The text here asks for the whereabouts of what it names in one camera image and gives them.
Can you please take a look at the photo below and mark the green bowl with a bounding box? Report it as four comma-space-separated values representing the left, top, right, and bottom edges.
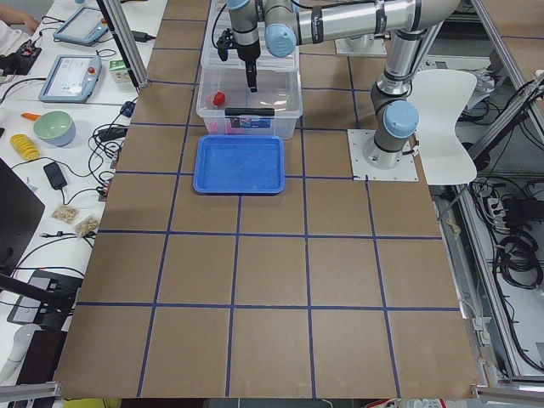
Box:
33, 110, 76, 147

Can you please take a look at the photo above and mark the blue plastic tray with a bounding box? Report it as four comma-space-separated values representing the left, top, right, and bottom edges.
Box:
193, 135, 285, 195

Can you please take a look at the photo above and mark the black power adapter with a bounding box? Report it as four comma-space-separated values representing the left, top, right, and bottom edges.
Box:
43, 162, 67, 190

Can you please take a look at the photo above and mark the clear plastic box lid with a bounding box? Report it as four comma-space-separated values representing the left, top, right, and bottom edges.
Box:
201, 1, 299, 72

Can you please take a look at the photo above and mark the blue teach pendant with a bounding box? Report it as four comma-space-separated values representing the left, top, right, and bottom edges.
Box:
53, 7, 109, 46
38, 54, 102, 103

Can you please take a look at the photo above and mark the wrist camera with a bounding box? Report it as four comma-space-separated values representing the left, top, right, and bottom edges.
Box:
216, 28, 235, 62

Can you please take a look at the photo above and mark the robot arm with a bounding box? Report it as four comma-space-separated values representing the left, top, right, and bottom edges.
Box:
217, 1, 458, 169

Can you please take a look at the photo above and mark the green white carton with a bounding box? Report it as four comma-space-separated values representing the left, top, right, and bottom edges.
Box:
108, 59, 132, 83

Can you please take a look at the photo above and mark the orange toy carrot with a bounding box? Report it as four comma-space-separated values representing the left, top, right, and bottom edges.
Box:
20, 112, 41, 121

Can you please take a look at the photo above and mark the aluminium frame post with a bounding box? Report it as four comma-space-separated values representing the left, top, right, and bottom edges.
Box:
97, 0, 149, 90

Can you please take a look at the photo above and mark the white plastic chair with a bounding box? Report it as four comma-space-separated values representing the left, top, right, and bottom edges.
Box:
408, 69, 477, 185

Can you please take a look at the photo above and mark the black box latch handle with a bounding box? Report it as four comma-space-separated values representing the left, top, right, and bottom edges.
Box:
224, 107, 275, 117

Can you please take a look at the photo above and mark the red block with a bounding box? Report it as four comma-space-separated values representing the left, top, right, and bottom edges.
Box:
212, 91, 226, 106

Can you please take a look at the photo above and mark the yellow toy corn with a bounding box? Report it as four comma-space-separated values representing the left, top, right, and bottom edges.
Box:
9, 133, 41, 162

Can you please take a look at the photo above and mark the clear plastic storage box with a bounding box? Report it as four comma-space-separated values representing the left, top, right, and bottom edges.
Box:
195, 68, 303, 139

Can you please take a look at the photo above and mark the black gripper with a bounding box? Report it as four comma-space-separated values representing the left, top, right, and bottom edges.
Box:
236, 41, 260, 92

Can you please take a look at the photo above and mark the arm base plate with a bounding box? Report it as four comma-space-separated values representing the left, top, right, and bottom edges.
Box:
335, 34, 387, 58
347, 129, 418, 183

